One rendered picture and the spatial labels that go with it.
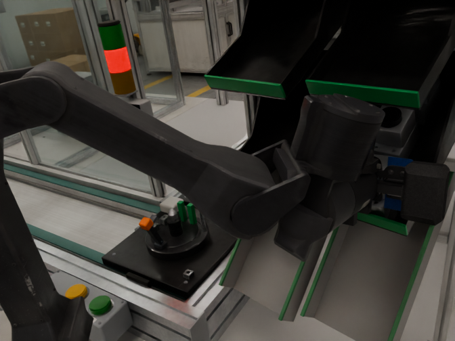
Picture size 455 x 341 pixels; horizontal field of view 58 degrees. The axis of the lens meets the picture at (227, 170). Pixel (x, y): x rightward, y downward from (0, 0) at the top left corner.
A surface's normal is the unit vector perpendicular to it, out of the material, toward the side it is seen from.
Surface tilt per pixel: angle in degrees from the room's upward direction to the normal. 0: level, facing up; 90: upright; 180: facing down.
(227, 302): 90
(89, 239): 0
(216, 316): 90
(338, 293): 45
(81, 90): 40
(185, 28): 90
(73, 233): 0
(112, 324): 90
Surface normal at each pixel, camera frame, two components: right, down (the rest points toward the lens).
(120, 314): 0.83, 0.16
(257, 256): -0.57, -0.33
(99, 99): 0.55, -0.77
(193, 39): -0.55, 0.44
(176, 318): -0.12, -0.88
